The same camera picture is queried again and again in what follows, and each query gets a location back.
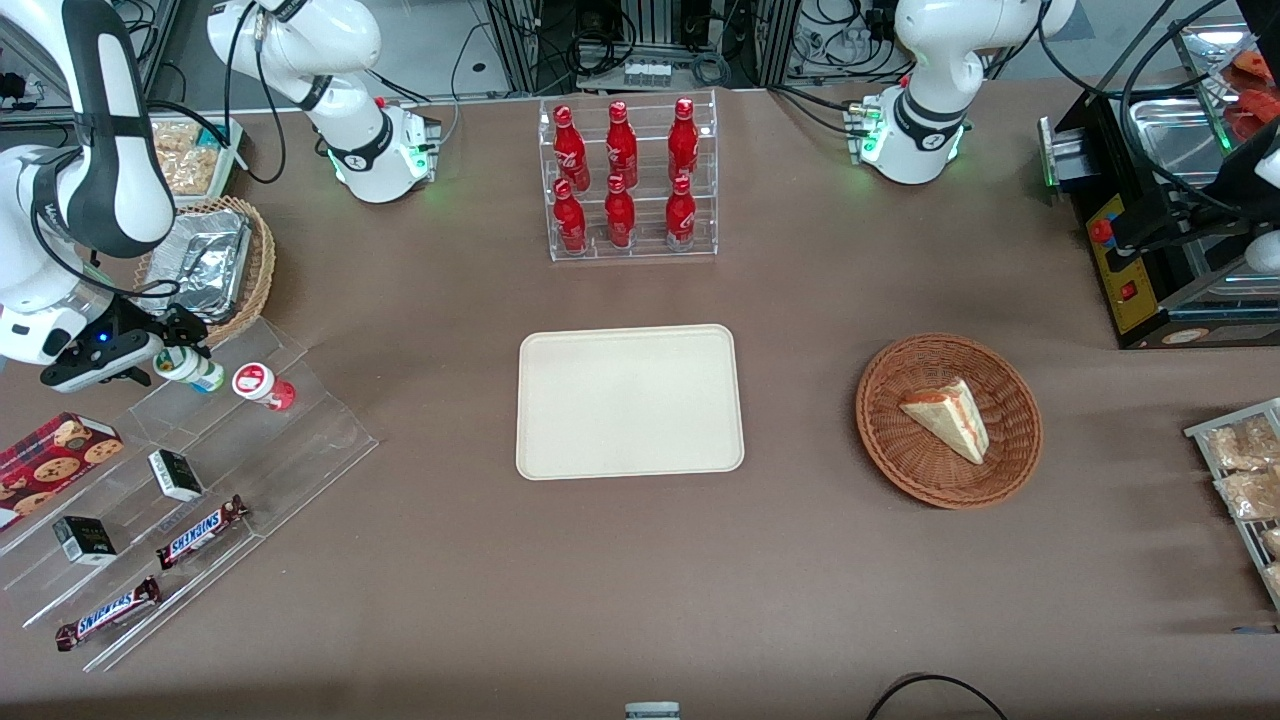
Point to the green yogurt cup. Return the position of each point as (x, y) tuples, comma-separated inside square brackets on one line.
[(192, 368)]

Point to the red yogurt cup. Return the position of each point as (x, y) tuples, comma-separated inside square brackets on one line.
[(262, 385)]

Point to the brown wicker basket with cake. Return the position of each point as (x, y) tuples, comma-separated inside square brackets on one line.
[(900, 460)]

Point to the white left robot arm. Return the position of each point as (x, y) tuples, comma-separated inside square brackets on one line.
[(920, 120)]

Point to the clear acrylic stepped shelf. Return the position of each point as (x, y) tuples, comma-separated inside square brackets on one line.
[(250, 460)]

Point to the clear bag of snacks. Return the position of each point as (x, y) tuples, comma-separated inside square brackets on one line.
[(1250, 495), (1245, 445), (1273, 580), (1272, 542)]

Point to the steel tray on machine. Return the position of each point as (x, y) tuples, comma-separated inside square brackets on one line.
[(1180, 140)]

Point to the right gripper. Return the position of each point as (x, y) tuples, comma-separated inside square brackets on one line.
[(138, 326)]

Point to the stack of foil trays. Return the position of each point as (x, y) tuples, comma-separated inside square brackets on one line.
[(205, 265)]

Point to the black machine with yellow panel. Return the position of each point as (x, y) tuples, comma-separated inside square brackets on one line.
[(1150, 270)]

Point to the cream plastic tray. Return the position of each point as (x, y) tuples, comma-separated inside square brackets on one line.
[(630, 400)]

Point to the triangular sandwich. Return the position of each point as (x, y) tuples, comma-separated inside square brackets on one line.
[(950, 420)]

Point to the red cola bottle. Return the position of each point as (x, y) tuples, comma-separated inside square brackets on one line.
[(570, 220), (621, 140), (683, 135), (680, 215), (568, 145), (620, 215)]

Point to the white bin of snacks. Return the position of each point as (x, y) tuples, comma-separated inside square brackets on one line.
[(185, 160)]

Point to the red tartan cookie box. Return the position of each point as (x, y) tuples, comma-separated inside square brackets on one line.
[(50, 460)]

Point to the clear acrylic bottle rack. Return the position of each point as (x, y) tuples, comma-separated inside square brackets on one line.
[(628, 250)]

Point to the grey device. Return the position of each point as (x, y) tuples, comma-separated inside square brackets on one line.
[(652, 712)]

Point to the white power strip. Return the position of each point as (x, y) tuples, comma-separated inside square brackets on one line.
[(647, 74)]

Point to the Snickers chocolate bar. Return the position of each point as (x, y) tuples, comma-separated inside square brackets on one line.
[(108, 613), (203, 531)]

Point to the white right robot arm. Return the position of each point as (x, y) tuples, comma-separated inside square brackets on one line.
[(130, 100)]

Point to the steel tray with red packs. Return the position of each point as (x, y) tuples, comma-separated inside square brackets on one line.
[(1255, 100)]

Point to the wicker basket with foil trays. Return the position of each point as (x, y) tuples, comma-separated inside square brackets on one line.
[(262, 260)]

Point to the small black carton box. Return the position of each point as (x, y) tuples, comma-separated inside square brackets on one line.
[(176, 475), (85, 540)]

